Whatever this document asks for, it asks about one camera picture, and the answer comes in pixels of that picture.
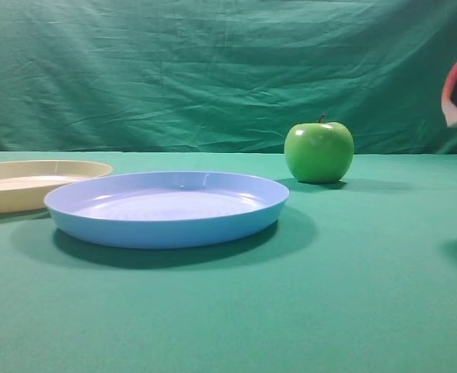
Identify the red and cream bread bun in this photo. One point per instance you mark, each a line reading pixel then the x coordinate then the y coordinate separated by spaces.
pixel 449 109

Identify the blue plastic plate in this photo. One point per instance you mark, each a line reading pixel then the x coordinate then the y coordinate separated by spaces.
pixel 167 210

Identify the yellow plastic plate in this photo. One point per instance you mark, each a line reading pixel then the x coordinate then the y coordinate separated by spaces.
pixel 24 184

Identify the green apple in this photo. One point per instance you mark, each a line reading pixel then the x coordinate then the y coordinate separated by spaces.
pixel 319 152

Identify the green backdrop cloth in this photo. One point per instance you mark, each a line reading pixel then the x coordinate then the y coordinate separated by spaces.
pixel 223 76

